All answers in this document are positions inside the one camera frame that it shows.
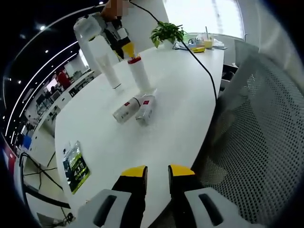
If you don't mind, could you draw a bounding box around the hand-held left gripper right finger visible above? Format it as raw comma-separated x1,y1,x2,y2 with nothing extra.
168,164,258,228

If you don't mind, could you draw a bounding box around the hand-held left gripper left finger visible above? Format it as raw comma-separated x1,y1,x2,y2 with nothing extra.
76,165,148,228

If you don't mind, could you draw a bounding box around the white skincare tube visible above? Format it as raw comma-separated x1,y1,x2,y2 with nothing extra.
77,35,123,92

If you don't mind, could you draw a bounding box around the white skincare bottle red collar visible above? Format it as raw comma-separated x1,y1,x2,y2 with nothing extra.
127,53,158,94

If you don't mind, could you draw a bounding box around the green skincare sachet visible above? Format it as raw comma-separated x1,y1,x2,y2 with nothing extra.
62,140,92,195

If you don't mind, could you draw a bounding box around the small skincare bottle red label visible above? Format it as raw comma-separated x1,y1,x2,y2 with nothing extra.
112,96,141,124
134,93,157,126

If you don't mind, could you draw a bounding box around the small clear skincare sachet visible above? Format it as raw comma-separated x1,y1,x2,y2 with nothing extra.
61,142,72,156

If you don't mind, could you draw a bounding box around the green potted plant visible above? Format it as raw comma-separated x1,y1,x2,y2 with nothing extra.
150,21,187,50

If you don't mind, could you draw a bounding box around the yellow drink cup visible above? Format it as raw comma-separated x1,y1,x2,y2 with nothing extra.
203,27,214,50

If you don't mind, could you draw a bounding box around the grey mesh chair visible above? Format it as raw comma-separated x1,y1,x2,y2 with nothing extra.
193,39,304,225

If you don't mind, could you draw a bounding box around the white office counter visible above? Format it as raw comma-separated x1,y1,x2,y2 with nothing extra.
22,70,95,167

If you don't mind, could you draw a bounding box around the blue bin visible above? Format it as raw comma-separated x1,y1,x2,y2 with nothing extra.
22,135,33,150

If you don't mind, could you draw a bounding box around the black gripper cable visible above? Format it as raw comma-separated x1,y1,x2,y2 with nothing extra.
128,0,218,102

